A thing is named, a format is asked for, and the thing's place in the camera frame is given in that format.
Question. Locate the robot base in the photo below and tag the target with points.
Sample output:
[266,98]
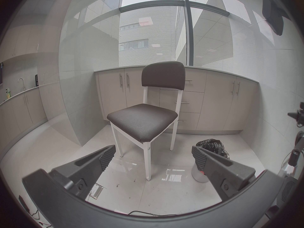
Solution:
[288,191]

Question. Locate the window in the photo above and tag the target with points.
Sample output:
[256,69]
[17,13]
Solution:
[152,32]

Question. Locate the beige sink cabinet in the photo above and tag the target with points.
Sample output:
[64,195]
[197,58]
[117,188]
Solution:
[19,113]

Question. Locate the white trash bin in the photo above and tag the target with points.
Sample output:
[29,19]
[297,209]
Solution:
[197,176]

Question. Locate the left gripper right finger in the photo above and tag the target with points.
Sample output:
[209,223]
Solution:
[220,172]

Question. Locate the grey white-framed chair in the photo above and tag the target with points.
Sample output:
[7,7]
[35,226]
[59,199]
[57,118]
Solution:
[142,120]

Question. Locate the black plastic bag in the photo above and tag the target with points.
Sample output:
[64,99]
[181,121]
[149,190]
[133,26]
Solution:
[213,145]

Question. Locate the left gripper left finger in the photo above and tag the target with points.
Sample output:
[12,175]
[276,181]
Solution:
[90,167]

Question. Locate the silver faucet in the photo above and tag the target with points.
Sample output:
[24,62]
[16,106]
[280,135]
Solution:
[23,83]

